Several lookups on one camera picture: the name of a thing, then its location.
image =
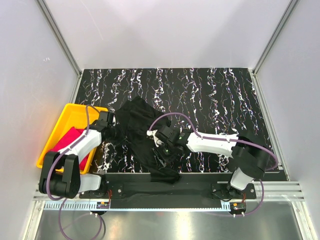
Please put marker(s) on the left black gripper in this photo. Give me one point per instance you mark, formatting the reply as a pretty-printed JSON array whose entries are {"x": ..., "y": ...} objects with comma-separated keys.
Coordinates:
[{"x": 121, "y": 139}]

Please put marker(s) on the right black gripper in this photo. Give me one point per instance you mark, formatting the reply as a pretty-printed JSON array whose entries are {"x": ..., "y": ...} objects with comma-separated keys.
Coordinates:
[{"x": 161, "y": 160}]

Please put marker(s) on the black t shirt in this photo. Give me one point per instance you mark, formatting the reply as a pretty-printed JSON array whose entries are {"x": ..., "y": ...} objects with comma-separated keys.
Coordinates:
[{"x": 134, "y": 118}]

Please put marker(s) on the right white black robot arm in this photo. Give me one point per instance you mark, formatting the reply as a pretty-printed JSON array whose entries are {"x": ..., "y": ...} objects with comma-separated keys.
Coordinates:
[{"x": 252, "y": 159}]

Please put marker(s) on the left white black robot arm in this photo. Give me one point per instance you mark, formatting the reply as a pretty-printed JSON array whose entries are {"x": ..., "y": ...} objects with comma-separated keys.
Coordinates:
[{"x": 60, "y": 175}]

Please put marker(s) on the yellow plastic bin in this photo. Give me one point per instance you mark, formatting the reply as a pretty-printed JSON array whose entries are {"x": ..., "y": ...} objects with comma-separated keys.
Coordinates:
[{"x": 72, "y": 116}]

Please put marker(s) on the red t shirt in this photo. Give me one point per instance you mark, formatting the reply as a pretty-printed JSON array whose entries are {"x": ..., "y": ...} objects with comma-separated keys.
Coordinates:
[{"x": 70, "y": 136}]

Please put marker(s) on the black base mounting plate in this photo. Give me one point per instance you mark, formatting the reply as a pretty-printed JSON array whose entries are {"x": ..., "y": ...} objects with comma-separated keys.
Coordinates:
[{"x": 199, "y": 188}]

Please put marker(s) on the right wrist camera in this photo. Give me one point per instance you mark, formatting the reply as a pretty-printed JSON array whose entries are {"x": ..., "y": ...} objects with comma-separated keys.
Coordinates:
[{"x": 164, "y": 136}]

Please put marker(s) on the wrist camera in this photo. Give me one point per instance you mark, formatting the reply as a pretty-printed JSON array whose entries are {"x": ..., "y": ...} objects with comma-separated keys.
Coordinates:
[
  {"x": 164, "y": 136},
  {"x": 106, "y": 119}
]

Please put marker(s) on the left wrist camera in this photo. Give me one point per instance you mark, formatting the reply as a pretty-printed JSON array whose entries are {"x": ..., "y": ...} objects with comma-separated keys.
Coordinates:
[{"x": 106, "y": 119}]

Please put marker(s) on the white slotted cable duct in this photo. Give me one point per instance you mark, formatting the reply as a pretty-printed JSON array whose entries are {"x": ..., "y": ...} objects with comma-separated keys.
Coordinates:
[{"x": 212, "y": 206}]

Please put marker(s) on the aluminium frame rail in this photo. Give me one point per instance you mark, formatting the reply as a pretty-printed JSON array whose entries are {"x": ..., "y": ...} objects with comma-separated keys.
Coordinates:
[{"x": 273, "y": 191}]

